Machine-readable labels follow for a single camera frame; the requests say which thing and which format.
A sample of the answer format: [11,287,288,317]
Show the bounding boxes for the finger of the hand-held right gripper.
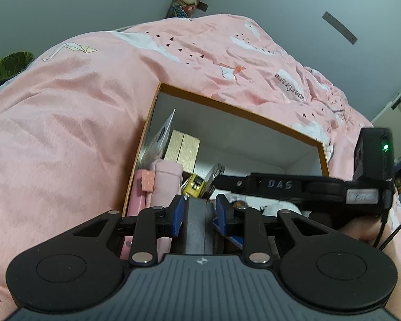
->
[213,172,305,204]

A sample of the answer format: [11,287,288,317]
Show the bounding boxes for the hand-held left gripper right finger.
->
[215,194,341,265]

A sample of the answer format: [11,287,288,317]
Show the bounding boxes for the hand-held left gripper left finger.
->
[67,194,185,269]

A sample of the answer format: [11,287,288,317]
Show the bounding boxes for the dark grey box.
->
[181,197,215,255]

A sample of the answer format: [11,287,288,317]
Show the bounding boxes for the pink cloth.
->
[150,160,183,208]

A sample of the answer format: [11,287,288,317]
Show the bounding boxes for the yellow tape measure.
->
[181,174,208,197]

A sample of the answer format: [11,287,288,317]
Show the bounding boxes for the orange cardboard box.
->
[122,82,331,258]

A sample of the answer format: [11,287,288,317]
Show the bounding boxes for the gold box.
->
[164,130,201,175]

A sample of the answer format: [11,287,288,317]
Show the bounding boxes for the person's right hand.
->
[339,219,387,250]

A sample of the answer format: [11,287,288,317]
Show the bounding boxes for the silver metal object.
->
[203,163,226,198]

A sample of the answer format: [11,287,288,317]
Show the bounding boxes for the beige door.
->
[370,74,401,174]

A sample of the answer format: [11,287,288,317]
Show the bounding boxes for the pink printed blanket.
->
[0,13,401,321]

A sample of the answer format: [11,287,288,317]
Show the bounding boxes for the green lined waste bin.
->
[0,51,34,89]

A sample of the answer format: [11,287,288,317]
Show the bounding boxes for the black cable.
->
[373,219,401,252]

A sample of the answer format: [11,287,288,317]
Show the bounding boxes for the grey wall strip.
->
[322,11,359,45]

